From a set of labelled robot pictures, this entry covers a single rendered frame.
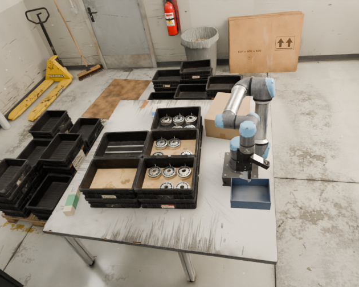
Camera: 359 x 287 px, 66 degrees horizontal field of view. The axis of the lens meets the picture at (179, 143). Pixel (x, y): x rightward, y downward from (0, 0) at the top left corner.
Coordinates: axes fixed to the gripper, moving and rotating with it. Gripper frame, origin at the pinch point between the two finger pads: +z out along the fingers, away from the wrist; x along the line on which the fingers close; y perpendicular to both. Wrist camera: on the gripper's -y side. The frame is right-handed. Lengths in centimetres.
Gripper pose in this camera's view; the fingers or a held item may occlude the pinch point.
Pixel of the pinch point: (249, 179)
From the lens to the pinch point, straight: 154.9
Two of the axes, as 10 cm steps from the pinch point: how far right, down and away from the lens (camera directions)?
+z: 1.2, 8.1, 5.8
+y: -9.6, -0.6, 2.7
